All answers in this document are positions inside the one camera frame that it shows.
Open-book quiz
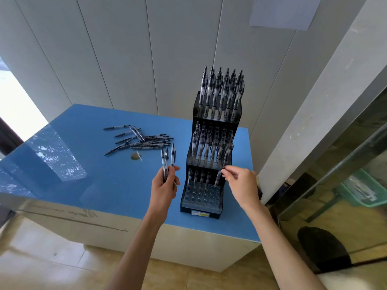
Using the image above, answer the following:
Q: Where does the person's right hand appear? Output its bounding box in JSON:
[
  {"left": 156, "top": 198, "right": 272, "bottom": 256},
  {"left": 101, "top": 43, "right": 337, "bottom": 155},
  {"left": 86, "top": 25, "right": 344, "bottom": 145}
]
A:
[{"left": 221, "top": 165, "right": 270, "bottom": 215}]

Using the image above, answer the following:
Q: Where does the person's left hand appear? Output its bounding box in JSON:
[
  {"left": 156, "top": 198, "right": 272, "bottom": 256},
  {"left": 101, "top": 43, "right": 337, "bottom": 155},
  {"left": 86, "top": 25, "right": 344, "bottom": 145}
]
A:
[{"left": 148, "top": 165, "right": 181, "bottom": 222}]

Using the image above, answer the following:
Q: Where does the black tiered pen display stand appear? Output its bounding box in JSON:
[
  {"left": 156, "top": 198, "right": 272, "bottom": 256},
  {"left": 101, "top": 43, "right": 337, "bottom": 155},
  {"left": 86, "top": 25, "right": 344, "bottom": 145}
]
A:
[{"left": 180, "top": 91, "right": 243, "bottom": 220}]

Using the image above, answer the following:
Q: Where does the pile of black pens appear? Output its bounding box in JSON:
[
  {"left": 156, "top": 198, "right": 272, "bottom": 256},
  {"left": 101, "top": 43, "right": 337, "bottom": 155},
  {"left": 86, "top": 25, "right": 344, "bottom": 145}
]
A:
[{"left": 102, "top": 124, "right": 175, "bottom": 157}]

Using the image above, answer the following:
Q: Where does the row of black pens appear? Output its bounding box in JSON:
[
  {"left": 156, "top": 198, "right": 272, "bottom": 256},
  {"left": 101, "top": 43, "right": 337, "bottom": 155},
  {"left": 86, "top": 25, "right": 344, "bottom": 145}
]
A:
[
  {"left": 190, "top": 122, "right": 235, "bottom": 168},
  {"left": 198, "top": 65, "right": 246, "bottom": 122}
]

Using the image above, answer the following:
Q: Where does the person's left forearm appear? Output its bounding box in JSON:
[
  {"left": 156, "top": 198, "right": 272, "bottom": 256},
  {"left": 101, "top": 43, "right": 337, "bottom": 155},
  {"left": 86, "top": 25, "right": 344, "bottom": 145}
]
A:
[{"left": 106, "top": 213, "right": 165, "bottom": 290}]

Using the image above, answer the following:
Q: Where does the person's right forearm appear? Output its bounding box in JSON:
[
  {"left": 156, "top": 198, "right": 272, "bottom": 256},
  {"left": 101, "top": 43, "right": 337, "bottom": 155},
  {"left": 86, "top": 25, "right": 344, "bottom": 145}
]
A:
[{"left": 249, "top": 205, "right": 327, "bottom": 290}]

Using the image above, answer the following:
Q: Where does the blue table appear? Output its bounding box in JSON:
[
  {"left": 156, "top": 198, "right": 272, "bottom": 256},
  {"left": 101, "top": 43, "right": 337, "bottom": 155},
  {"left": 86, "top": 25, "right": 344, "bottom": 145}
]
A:
[{"left": 0, "top": 104, "right": 261, "bottom": 272}]

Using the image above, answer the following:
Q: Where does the black round object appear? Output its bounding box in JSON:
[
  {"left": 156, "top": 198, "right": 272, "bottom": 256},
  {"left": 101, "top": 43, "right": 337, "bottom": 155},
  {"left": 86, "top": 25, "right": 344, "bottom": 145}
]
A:
[{"left": 297, "top": 226, "right": 353, "bottom": 273}]

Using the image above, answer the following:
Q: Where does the green plastic basket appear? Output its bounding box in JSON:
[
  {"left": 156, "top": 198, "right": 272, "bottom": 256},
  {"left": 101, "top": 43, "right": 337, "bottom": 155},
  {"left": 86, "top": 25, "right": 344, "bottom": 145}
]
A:
[{"left": 335, "top": 169, "right": 387, "bottom": 208}]

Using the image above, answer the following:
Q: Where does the steel framed glass partition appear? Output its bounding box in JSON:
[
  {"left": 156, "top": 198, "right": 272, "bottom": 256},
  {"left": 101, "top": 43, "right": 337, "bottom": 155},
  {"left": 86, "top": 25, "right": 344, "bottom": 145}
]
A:
[{"left": 260, "top": 62, "right": 387, "bottom": 275}]

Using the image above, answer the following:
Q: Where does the dark framed glass door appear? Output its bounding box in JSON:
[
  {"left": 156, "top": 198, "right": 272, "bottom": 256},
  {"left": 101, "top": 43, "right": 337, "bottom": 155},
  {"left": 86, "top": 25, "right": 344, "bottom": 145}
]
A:
[{"left": 0, "top": 56, "right": 49, "bottom": 162}]

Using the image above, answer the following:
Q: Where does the white paper sign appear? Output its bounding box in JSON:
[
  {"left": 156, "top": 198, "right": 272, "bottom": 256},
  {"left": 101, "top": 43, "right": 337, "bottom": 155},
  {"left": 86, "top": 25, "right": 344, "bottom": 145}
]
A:
[{"left": 249, "top": 0, "right": 323, "bottom": 31}]

